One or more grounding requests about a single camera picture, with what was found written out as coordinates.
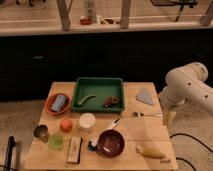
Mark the silver metal fork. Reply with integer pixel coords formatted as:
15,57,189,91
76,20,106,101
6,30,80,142
133,112,163,117

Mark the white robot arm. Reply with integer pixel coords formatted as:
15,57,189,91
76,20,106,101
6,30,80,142
159,62,213,126

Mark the green plastic cup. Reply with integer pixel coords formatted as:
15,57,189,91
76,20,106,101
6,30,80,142
48,133,63,150

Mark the metal cup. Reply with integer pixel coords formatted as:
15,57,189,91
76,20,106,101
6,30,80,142
33,125,49,143

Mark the grey triangular cloth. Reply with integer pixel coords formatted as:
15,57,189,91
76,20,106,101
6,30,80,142
136,88,154,106

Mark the brown grape bunch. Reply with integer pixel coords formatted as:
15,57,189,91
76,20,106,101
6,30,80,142
103,96,119,108

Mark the dark red bowl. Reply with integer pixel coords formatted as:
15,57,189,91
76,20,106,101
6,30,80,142
97,129,125,158

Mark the green plastic tray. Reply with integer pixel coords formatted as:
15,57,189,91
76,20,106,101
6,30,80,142
71,77,125,113

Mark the white round container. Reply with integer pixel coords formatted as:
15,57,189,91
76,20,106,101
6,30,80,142
79,113,96,131

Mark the white black marker tool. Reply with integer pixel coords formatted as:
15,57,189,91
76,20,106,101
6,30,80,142
87,117,121,151

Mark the green chili pepper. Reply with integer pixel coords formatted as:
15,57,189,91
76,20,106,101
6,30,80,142
77,94,97,106

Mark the wooden block eraser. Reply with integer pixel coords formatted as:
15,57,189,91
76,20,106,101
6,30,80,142
67,136,82,164

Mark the orange fruit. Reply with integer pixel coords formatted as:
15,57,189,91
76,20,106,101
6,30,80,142
60,119,73,132

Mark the grey blue can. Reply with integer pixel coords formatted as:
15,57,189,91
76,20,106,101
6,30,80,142
51,94,68,112

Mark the orange plastic bowl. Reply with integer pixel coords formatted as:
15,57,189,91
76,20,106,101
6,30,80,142
44,93,70,115

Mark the red object on shelf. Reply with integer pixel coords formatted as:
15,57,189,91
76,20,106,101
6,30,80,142
79,16,92,25

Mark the black pole left corner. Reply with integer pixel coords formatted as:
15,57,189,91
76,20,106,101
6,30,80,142
4,136,16,171

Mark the black cable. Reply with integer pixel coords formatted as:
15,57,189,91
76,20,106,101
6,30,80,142
169,132,213,171

